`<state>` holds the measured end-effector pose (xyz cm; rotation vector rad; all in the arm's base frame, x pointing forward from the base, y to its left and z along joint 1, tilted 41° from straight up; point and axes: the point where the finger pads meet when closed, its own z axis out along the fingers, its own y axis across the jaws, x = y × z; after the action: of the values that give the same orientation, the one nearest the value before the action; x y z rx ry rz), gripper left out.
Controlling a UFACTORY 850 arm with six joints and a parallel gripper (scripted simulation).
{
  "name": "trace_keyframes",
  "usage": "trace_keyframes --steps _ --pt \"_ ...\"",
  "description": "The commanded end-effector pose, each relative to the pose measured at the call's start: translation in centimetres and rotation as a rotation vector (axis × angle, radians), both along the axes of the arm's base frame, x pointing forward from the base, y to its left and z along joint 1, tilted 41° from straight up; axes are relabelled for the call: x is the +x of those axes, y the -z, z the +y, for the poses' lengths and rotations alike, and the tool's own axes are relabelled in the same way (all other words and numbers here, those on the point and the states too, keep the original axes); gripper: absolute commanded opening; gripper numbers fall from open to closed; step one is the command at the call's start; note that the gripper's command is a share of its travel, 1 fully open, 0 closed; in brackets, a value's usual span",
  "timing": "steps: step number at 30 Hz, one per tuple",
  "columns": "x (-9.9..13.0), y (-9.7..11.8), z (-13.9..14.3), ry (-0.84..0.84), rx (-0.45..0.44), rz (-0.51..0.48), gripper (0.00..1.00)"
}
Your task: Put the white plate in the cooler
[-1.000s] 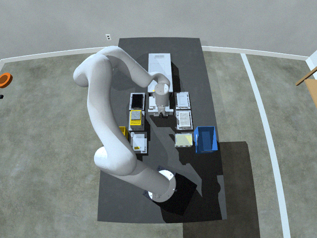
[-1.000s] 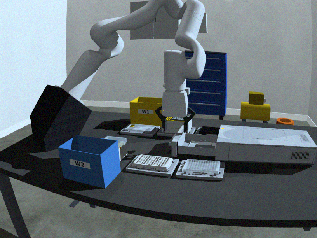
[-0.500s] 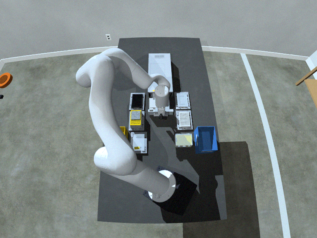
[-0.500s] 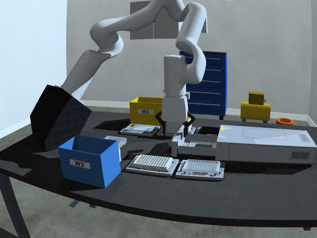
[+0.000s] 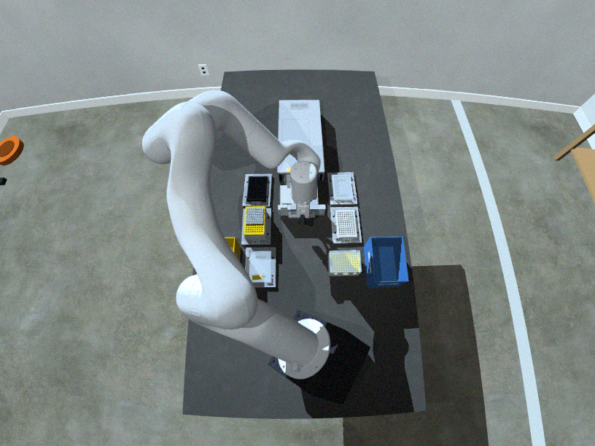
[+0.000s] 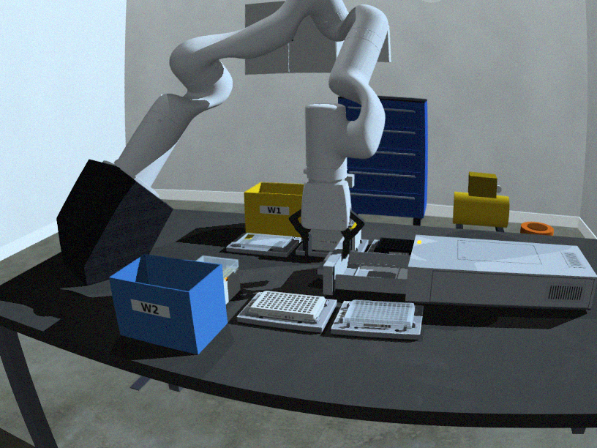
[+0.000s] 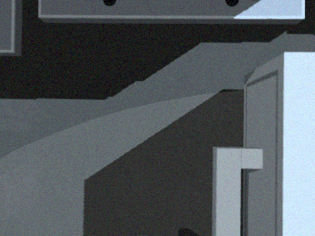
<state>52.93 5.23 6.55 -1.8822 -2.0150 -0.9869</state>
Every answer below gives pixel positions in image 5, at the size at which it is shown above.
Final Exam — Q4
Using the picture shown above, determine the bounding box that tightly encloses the yellow open-top bin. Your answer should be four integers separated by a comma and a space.
225, 238, 241, 261

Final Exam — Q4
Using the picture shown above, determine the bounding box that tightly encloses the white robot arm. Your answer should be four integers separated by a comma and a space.
142, 90, 330, 379

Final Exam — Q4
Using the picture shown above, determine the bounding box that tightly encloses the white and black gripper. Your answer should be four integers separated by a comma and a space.
296, 203, 310, 226

